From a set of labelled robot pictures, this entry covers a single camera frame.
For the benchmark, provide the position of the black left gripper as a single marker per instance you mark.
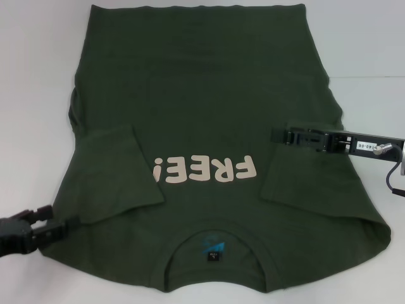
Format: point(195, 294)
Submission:
point(14, 236)

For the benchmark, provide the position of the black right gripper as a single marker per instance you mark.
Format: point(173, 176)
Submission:
point(352, 139)

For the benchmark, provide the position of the dark green FREE! t-shirt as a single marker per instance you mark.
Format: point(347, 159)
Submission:
point(202, 95)

